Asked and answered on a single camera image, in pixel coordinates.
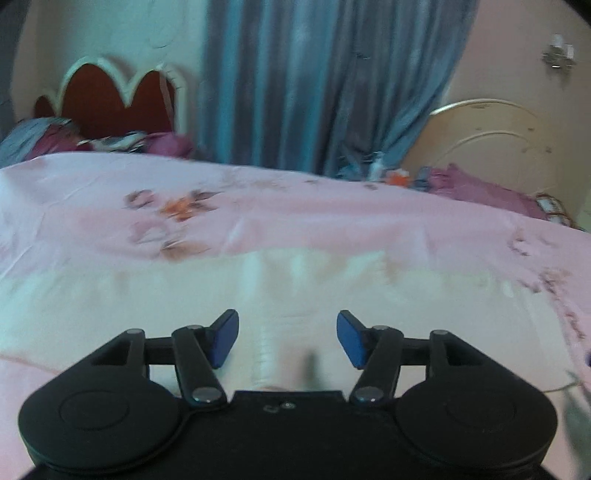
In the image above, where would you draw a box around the white small garment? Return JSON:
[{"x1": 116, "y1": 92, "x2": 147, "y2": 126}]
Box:
[{"x1": 1, "y1": 250, "x2": 575, "y2": 392}]

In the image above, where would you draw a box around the orange small box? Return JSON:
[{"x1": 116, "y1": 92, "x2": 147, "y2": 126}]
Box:
[{"x1": 385, "y1": 169, "x2": 412, "y2": 188}]

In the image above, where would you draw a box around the white pump bottle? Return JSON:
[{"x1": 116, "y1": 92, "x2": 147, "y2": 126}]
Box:
[{"x1": 368, "y1": 151, "x2": 386, "y2": 183}]

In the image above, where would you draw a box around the magenta blanket by cream headboard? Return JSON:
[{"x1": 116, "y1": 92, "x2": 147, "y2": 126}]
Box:
[{"x1": 428, "y1": 164, "x2": 547, "y2": 220}]

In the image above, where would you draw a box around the pink floral bed sheet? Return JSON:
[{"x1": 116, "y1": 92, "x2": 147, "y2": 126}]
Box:
[{"x1": 1, "y1": 152, "x2": 590, "y2": 479}]

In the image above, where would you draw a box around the patterned pillow corner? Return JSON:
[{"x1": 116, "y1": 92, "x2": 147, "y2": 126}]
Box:
[{"x1": 536, "y1": 194, "x2": 577, "y2": 229}]

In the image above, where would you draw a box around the cream round headboard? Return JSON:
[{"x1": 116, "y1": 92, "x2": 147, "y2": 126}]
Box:
[{"x1": 402, "y1": 99, "x2": 585, "y2": 214}]

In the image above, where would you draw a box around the magenta bedding by red headboard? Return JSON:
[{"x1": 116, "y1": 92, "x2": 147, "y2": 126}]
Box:
[{"x1": 1, "y1": 117, "x2": 193, "y2": 168}]

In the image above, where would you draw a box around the blue-grey curtain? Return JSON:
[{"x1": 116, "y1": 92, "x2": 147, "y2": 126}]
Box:
[{"x1": 197, "y1": 1, "x2": 478, "y2": 181}]

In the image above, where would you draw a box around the red scalloped headboard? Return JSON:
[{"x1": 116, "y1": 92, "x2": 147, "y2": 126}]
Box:
[{"x1": 32, "y1": 56, "x2": 188, "y2": 139}]

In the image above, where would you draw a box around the silver wall hook fixture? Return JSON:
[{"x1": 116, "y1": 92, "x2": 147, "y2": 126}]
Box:
[{"x1": 542, "y1": 34, "x2": 576, "y2": 72}]

